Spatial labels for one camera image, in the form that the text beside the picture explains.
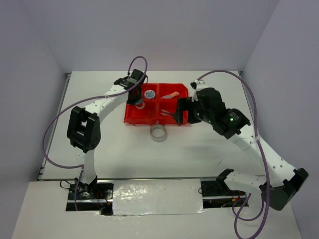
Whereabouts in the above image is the orange cap highlighter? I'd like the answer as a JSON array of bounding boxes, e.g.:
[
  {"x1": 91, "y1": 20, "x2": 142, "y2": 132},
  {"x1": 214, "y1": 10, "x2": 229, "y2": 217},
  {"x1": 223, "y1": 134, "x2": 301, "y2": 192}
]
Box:
[{"x1": 161, "y1": 92, "x2": 179, "y2": 99}]

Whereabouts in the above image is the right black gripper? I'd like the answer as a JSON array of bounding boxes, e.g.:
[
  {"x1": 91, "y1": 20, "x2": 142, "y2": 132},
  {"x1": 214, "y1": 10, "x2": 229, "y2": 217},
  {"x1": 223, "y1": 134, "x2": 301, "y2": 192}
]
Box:
[{"x1": 172, "y1": 96, "x2": 213, "y2": 123}]

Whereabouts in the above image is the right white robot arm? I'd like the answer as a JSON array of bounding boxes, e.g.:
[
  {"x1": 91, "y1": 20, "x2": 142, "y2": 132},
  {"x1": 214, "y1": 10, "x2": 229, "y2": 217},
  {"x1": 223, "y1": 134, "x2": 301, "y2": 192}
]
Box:
[{"x1": 173, "y1": 87, "x2": 309, "y2": 211}]

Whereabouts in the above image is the red four-compartment bin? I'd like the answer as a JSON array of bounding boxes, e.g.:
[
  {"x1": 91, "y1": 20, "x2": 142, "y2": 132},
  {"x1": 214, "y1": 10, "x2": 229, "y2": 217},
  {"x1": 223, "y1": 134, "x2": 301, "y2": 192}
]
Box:
[{"x1": 124, "y1": 83, "x2": 188, "y2": 125}]

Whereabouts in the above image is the silver foil cover plate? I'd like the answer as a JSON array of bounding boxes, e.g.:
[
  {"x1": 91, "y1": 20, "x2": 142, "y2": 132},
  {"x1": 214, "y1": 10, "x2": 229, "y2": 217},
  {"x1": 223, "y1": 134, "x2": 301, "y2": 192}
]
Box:
[{"x1": 113, "y1": 179, "x2": 205, "y2": 216}]

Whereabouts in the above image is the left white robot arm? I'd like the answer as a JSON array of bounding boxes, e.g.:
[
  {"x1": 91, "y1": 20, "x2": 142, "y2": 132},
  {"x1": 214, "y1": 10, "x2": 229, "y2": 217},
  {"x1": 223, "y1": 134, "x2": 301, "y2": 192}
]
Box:
[{"x1": 67, "y1": 69, "x2": 148, "y2": 199}]

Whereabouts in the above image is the large grey tape roll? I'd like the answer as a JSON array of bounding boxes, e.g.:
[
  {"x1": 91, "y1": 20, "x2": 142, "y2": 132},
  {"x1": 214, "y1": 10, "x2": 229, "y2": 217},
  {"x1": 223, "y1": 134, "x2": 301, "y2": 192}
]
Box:
[{"x1": 150, "y1": 124, "x2": 166, "y2": 142}]

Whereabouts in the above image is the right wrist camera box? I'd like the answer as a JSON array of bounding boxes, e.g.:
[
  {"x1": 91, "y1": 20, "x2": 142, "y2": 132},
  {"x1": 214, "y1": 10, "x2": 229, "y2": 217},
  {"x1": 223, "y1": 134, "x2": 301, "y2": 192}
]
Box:
[{"x1": 190, "y1": 79, "x2": 208, "y2": 92}]

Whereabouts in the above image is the small clear tape roll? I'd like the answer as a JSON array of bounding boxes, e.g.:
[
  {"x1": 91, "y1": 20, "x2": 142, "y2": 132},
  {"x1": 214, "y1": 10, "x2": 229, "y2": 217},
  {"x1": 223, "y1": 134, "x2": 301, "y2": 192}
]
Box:
[{"x1": 135, "y1": 103, "x2": 145, "y2": 110}]

